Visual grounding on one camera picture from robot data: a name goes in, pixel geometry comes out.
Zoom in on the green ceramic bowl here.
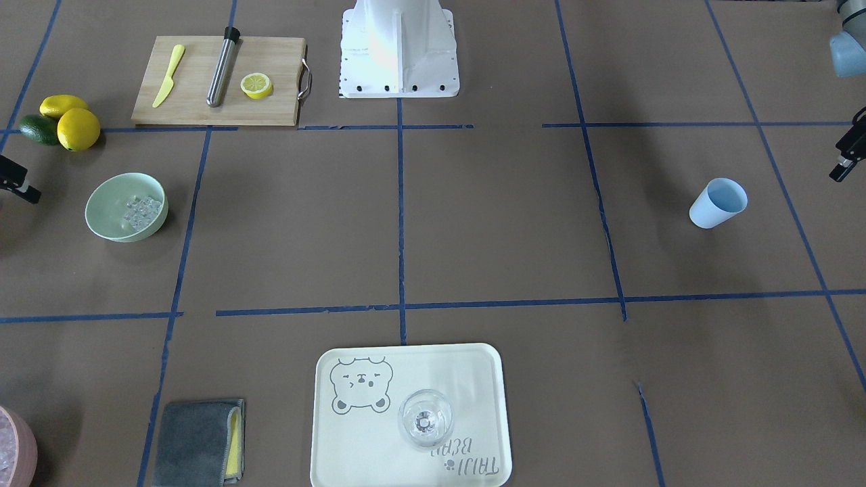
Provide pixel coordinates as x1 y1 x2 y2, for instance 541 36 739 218
85 172 169 243

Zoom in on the light blue plastic cup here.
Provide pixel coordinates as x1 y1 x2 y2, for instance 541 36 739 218
689 178 748 230

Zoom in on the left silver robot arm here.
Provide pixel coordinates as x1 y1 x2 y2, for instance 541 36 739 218
829 1 865 183

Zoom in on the pink bowl of ice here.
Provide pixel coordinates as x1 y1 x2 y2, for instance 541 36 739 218
1 406 38 486

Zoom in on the green lime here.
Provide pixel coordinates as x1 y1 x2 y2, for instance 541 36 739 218
18 114 61 147

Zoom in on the yellow lemon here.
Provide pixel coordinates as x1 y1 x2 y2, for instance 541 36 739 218
39 93 89 120
57 108 101 152

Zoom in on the yellow lemon upper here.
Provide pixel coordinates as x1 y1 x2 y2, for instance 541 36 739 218
39 93 89 120

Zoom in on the yellow plastic knife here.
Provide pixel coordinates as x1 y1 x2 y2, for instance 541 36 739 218
152 44 185 108

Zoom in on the wooden cutting board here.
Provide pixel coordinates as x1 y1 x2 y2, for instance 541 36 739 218
132 36 306 126

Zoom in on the lemon half slice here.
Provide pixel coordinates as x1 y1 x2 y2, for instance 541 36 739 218
240 73 273 101

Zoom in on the grey folded cloth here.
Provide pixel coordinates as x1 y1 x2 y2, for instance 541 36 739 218
152 398 246 486

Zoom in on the cream bear tray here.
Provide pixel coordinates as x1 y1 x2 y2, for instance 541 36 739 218
310 343 513 486

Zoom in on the clear wine glass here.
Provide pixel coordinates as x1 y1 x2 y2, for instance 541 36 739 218
398 389 454 450

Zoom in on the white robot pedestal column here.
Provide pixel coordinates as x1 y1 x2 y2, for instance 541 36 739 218
338 1 461 99

